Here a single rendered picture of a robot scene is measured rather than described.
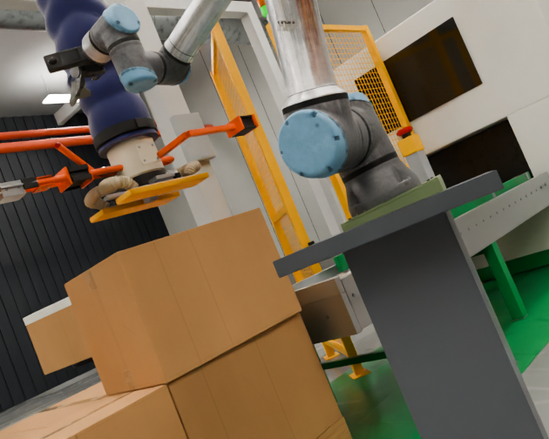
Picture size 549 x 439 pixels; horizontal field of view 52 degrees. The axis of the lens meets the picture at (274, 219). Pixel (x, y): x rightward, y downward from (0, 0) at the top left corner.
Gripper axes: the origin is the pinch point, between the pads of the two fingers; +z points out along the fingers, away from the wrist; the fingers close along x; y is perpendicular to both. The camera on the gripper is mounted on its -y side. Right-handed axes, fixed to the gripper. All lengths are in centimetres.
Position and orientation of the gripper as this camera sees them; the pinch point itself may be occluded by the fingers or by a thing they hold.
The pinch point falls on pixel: (59, 84)
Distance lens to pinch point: 186.9
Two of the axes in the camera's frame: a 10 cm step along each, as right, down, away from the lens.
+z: -6.6, 3.2, 6.8
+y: 6.4, -2.2, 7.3
